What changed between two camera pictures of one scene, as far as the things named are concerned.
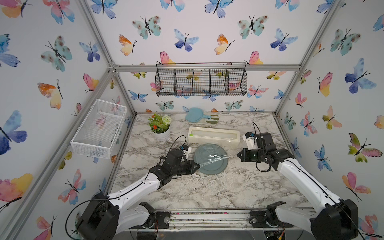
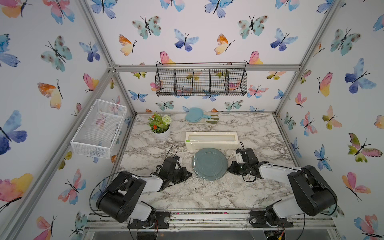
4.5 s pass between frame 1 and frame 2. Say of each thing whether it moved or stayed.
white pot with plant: stayed
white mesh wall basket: stayed
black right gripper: moved
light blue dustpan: stayed
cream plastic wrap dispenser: moved
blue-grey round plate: moved
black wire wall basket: stayed
